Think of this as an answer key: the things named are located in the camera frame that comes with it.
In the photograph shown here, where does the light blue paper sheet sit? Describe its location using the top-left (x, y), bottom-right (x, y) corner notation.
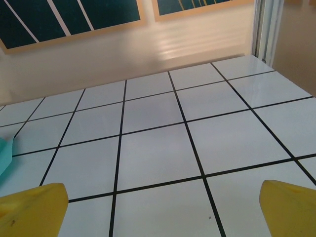
top-left (0, 137), bottom-right (15, 176)

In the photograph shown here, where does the aluminium corner post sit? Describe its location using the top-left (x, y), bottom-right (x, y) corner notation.
top-left (251, 0), bottom-right (284, 67)

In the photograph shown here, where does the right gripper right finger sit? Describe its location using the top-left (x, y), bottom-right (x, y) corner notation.
top-left (259, 179), bottom-right (316, 237)

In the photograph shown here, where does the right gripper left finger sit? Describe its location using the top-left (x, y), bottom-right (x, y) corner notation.
top-left (0, 182), bottom-right (69, 237)

